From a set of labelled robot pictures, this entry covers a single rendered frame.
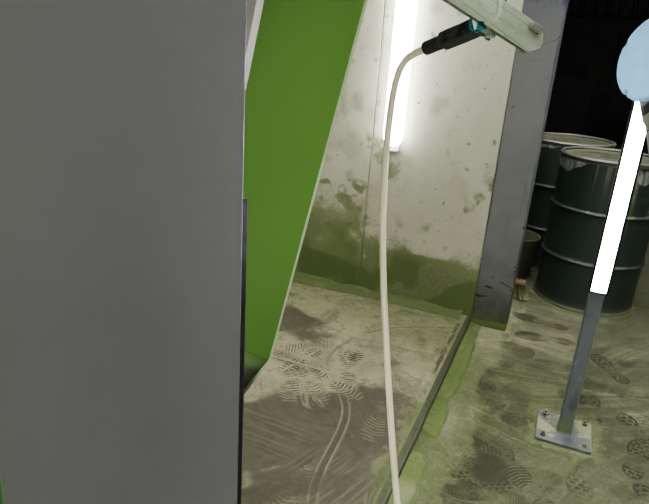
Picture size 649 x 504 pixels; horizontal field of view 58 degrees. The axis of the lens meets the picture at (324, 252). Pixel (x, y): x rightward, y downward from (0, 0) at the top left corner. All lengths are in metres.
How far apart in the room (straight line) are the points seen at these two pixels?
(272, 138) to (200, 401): 1.28
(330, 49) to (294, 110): 0.17
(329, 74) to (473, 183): 1.68
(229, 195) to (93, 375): 0.10
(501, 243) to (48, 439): 2.92
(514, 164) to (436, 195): 0.41
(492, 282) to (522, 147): 0.71
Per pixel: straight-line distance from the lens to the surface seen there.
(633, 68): 0.95
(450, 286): 3.19
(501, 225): 3.05
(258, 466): 2.04
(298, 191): 1.54
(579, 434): 2.54
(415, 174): 3.08
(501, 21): 1.22
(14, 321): 0.20
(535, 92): 2.95
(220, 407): 0.31
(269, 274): 1.64
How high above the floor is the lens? 1.35
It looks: 19 degrees down
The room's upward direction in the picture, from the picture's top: 4 degrees clockwise
